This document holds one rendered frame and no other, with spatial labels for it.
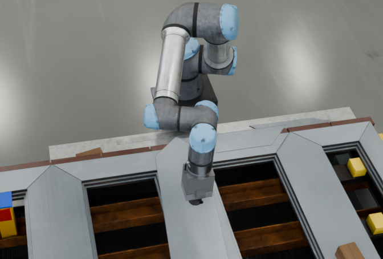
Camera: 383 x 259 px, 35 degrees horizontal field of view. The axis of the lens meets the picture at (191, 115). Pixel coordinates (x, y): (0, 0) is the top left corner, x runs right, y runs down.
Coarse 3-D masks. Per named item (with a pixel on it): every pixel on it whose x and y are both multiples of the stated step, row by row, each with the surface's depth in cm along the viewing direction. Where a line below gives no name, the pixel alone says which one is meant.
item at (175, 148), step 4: (168, 144) 224; (172, 144) 225; (176, 144) 225; (180, 144) 225; (184, 144) 225; (188, 144) 225; (164, 148) 223; (168, 148) 223; (172, 148) 223; (176, 148) 223; (180, 148) 223; (184, 148) 224; (188, 148) 224; (160, 152) 221; (164, 152) 222; (168, 152) 222; (172, 152) 222; (176, 152) 222; (180, 152) 222; (184, 152) 222
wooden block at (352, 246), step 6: (342, 246) 193; (348, 246) 193; (354, 246) 193; (336, 252) 195; (342, 252) 192; (348, 252) 192; (354, 252) 192; (360, 252) 192; (342, 258) 192; (348, 258) 190; (354, 258) 190; (360, 258) 190
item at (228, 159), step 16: (272, 144) 229; (336, 144) 231; (352, 144) 233; (224, 160) 221; (240, 160) 223; (256, 160) 225; (272, 160) 226; (368, 160) 228; (128, 176) 214; (144, 176) 215; (16, 192) 206; (288, 192) 216; (224, 208) 209; (224, 224) 202; (304, 224) 206; (96, 256) 192; (240, 256) 195; (320, 256) 197
